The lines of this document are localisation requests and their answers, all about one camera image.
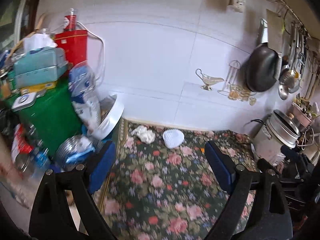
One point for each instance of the floral table mat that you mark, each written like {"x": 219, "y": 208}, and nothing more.
{"x": 154, "y": 192}

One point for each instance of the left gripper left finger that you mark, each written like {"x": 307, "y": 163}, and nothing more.
{"x": 50, "y": 215}

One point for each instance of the white tissue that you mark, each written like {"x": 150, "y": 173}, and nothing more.
{"x": 145, "y": 135}

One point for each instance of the green box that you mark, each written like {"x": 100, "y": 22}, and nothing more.
{"x": 53, "y": 117}

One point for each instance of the teal tissue box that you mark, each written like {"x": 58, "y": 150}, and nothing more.
{"x": 40, "y": 66}

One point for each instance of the metal colander ladle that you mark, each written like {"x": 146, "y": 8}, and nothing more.
{"x": 287, "y": 77}

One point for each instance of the black hanging wok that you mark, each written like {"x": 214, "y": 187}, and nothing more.
{"x": 263, "y": 67}

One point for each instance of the white rice cooker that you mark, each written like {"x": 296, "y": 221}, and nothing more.
{"x": 278, "y": 130}

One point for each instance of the white round tin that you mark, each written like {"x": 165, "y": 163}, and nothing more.
{"x": 111, "y": 112}

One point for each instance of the red tin box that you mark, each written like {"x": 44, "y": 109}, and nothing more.
{"x": 74, "y": 44}

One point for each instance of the white foam fruit net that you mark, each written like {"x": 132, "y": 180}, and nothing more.
{"x": 173, "y": 138}

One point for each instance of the blue white plastic bag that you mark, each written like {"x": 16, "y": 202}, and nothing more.
{"x": 84, "y": 98}

